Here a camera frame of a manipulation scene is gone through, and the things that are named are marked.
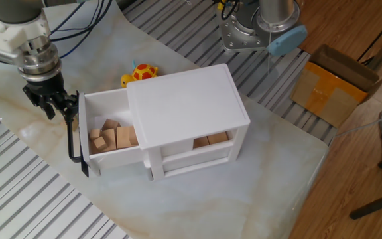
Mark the white plastic drawer cabinet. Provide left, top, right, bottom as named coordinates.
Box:
left=125, top=62, right=251, bottom=182

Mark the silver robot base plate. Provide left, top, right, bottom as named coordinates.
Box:
left=216, top=0, right=272, bottom=53

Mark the taped open cardboard box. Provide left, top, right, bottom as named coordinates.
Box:
left=289, top=44, right=382, bottom=129

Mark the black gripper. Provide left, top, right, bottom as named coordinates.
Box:
left=22, top=72, right=79, bottom=124

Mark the marble pattern table mat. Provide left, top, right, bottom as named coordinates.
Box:
left=0, top=0, right=330, bottom=239

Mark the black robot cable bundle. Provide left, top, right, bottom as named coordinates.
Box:
left=49, top=0, right=114, bottom=60

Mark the single grey floor cable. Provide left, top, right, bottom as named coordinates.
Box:
left=335, top=110, right=382, bottom=139

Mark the white drawer without handle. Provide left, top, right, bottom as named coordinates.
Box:
left=146, top=145, right=235, bottom=181

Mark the white drawer with black handle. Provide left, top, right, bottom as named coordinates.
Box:
left=66, top=87, right=198, bottom=179

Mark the yellow toy turtle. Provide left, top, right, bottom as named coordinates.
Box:
left=120, top=59, right=159, bottom=90

